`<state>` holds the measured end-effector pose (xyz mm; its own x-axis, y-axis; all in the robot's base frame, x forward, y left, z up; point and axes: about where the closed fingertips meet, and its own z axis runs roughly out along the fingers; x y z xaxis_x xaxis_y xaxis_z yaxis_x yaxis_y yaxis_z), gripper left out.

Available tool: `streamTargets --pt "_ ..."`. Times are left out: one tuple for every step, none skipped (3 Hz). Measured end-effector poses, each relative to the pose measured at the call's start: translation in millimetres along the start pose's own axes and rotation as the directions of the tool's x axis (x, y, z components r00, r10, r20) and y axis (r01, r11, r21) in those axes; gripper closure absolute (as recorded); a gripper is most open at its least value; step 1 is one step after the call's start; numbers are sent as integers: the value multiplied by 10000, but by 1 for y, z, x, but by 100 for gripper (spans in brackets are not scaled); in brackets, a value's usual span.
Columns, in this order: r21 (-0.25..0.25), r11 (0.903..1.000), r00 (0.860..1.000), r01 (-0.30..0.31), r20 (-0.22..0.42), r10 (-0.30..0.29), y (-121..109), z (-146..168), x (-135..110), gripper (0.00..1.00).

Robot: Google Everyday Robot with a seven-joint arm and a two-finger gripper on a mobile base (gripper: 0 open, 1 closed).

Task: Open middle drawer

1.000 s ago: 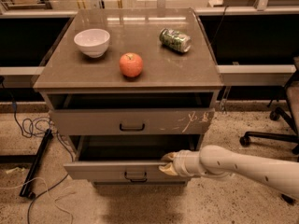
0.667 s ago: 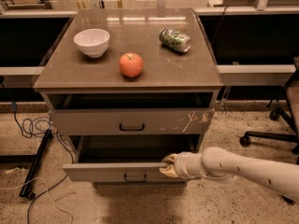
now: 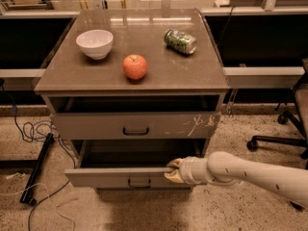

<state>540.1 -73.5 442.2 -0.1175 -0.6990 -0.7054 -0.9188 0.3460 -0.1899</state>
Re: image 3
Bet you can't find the green soda can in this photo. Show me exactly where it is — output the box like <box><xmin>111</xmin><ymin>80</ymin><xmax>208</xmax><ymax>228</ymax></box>
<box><xmin>164</xmin><ymin>29</ymin><xmax>196</xmax><ymax>55</ymax></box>

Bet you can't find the black office chair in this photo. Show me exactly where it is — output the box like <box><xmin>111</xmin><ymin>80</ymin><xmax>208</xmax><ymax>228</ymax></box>
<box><xmin>245</xmin><ymin>58</ymin><xmax>308</xmax><ymax>170</ymax></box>

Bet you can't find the white ceramic bowl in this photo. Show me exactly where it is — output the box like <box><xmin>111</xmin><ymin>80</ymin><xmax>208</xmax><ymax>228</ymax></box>
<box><xmin>76</xmin><ymin>30</ymin><xmax>114</xmax><ymax>60</ymax></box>

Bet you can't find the black metal floor bar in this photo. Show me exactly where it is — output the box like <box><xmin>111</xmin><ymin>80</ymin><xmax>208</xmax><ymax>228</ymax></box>
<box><xmin>19</xmin><ymin>133</ymin><xmax>55</xmax><ymax>206</ymax></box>

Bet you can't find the grey drawer cabinet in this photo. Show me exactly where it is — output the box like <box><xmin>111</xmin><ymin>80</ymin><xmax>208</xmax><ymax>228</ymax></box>
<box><xmin>35</xmin><ymin>9</ymin><xmax>228</xmax><ymax>190</ymax></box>

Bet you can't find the grey drawer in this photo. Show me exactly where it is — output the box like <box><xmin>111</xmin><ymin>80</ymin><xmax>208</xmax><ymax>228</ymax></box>
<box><xmin>51</xmin><ymin>112</ymin><xmax>221</xmax><ymax>140</ymax></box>
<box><xmin>65</xmin><ymin>139</ymin><xmax>208</xmax><ymax>190</ymax></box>

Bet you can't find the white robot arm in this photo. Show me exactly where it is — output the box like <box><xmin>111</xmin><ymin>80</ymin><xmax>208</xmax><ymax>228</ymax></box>
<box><xmin>164</xmin><ymin>151</ymin><xmax>308</xmax><ymax>207</ymax></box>

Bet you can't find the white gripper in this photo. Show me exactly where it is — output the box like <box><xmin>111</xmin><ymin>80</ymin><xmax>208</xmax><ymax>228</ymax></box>
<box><xmin>164</xmin><ymin>157</ymin><xmax>212</xmax><ymax>185</ymax></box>

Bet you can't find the red apple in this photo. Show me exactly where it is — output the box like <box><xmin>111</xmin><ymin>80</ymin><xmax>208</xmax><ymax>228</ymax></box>
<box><xmin>122</xmin><ymin>55</ymin><xmax>147</xmax><ymax>80</ymax></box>

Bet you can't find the blue floor cable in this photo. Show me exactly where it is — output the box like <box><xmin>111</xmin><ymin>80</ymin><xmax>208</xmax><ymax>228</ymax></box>
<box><xmin>0</xmin><ymin>79</ymin><xmax>77</xmax><ymax>231</ymax></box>

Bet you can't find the grey top drawer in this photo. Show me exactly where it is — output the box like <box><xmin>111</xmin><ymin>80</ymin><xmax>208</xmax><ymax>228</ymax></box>
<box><xmin>51</xmin><ymin>112</ymin><xmax>221</xmax><ymax>140</ymax></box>

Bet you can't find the white floor cable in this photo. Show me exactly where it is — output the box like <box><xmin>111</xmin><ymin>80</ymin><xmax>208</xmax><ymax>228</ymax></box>
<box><xmin>0</xmin><ymin>171</ymin><xmax>78</xmax><ymax>231</ymax></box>

